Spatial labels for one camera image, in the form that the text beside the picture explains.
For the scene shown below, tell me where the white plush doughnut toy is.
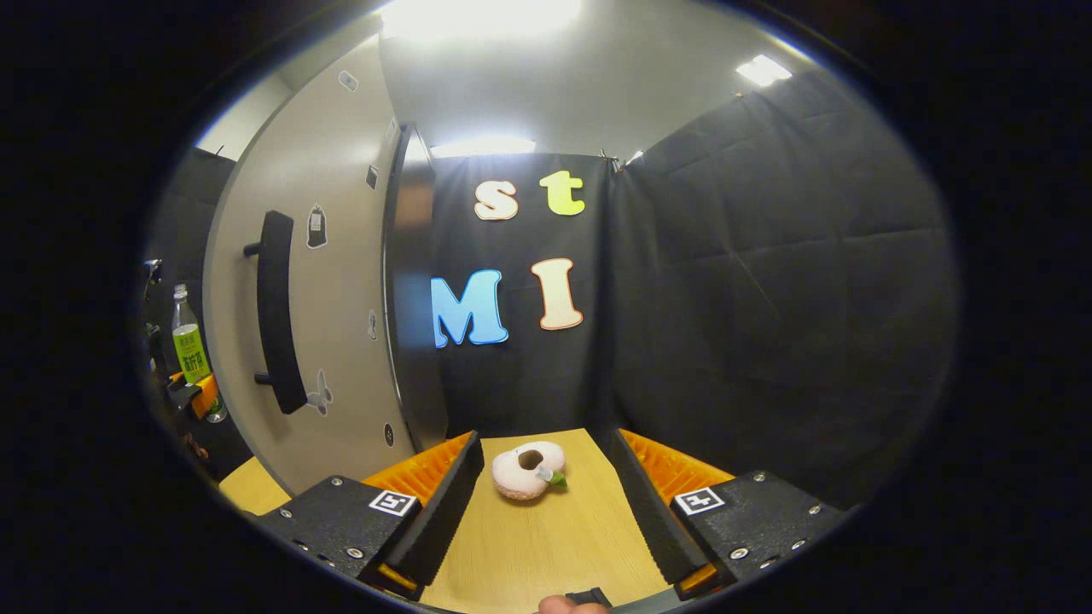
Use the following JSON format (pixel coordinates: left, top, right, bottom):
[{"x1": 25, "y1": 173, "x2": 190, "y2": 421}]
[{"x1": 491, "y1": 440, "x2": 568, "y2": 501}]

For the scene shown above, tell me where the black backdrop cloth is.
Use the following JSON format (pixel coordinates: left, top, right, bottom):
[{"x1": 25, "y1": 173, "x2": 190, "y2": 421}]
[{"x1": 143, "y1": 67, "x2": 962, "y2": 513}]

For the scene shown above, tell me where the grey cabinet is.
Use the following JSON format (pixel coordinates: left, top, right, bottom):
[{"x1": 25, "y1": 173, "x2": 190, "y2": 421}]
[{"x1": 382, "y1": 124, "x2": 451, "y2": 453}]

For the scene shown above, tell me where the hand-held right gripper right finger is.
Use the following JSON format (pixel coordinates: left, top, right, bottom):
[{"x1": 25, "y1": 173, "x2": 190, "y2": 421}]
[{"x1": 607, "y1": 427, "x2": 851, "y2": 601}]

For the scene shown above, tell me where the green label clear bottle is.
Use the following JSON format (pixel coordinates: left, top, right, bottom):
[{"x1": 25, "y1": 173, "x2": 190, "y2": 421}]
[{"x1": 171, "y1": 284, "x2": 228, "y2": 424}]

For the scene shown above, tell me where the black cabinet door handle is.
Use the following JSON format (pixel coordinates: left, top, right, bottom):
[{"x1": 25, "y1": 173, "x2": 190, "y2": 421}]
[{"x1": 243, "y1": 210, "x2": 309, "y2": 416}]

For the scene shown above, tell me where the beige cabinet door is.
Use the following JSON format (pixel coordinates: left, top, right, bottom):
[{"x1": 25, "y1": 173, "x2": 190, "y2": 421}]
[{"x1": 203, "y1": 38, "x2": 416, "y2": 497}]

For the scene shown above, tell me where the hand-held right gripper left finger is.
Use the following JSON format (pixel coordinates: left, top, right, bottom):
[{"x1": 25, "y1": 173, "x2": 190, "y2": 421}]
[{"x1": 258, "y1": 430, "x2": 486, "y2": 601}]

